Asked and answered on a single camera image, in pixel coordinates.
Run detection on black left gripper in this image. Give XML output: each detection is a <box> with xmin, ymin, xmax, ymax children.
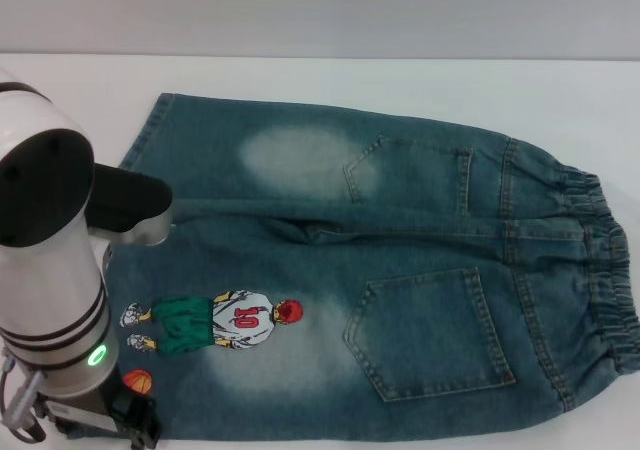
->
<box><xmin>101</xmin><ymin>383</ymin><xmax>165</xmax><ymax>450</ymax></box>

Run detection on blue denim shorts with print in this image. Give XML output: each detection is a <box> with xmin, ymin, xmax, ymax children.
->
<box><xmin>64</xmin><ymin>92</ymin><xmax>640</xmax><ymax>446</ymax></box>

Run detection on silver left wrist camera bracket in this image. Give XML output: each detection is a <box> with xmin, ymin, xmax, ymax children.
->
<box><xmin>46</xmin><ymin>398</ymin><xmax>121</xmax><ymax>436</ymax></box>

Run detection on silver cable connector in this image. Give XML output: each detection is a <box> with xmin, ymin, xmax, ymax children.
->
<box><xmin>6</xmin><ymin>369</ymin><xmax>47</xmax><ymax>432</ymax></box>

